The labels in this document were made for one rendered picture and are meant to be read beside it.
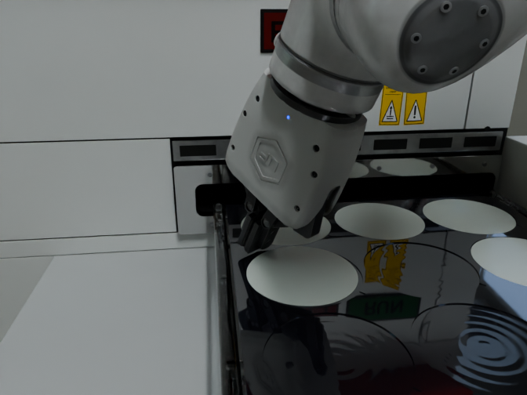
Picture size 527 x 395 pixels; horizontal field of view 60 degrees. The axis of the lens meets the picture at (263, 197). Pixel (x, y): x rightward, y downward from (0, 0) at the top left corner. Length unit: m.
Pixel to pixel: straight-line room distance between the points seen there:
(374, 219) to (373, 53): 0.33
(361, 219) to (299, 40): 0.28
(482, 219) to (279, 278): 0.27
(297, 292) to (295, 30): 0.21
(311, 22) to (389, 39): 0.09
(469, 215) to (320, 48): 0.34
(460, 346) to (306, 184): 0.16
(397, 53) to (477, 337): 0.23
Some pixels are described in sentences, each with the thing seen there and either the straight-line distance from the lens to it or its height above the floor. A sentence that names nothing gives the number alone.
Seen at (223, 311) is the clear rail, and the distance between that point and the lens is 0.37.
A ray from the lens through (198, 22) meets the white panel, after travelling 0.56.
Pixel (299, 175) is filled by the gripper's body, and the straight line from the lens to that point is 0.35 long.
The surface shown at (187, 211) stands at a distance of 0.60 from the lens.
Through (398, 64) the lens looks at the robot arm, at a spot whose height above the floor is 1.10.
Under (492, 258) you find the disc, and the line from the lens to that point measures 0.50.
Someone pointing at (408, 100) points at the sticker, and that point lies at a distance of 0.63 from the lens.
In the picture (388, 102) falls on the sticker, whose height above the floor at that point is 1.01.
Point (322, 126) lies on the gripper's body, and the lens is 0.33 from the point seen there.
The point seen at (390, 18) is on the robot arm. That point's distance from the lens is 0.23.
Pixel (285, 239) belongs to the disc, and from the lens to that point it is 0.48.
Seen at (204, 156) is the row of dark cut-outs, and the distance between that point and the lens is 0.59.
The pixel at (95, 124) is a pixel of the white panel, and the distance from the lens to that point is 0.59.
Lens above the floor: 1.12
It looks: 22 degrees down
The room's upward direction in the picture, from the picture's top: straight up
